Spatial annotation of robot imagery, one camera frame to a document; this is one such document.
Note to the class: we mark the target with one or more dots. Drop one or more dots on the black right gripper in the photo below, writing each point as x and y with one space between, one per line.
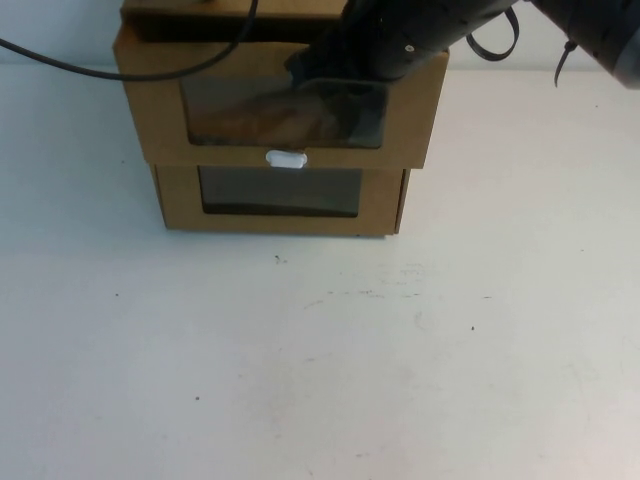
340 55

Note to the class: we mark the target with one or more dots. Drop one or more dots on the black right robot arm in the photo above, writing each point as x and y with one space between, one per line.
450 25

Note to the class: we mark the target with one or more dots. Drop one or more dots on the cardboard drawer with plain window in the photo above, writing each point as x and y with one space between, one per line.
180 200

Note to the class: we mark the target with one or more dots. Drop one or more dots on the black zip tie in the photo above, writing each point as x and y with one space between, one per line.
564 65

